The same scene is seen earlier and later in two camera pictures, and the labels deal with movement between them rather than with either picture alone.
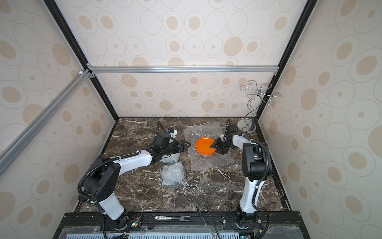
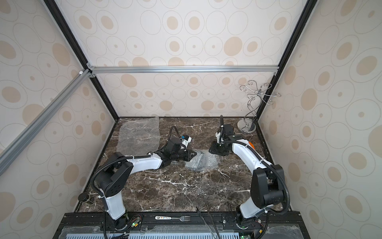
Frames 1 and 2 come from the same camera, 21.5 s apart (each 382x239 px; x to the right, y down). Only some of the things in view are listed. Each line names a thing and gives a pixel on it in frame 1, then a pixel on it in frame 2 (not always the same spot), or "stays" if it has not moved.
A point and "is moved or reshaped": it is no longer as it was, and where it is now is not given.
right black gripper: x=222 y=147 stays
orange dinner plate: x=203 y=146 is moved or reshaped
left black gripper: x=183 y=148 to x=189 y=157
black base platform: x=185 y=225 stays
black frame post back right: x=289 y=44 stays
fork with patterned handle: x=182 y=218 stays
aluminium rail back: x=181 y=69 stays
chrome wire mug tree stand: x=247 y=124 stays
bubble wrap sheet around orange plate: x=200 y=161 to x=138 y=136
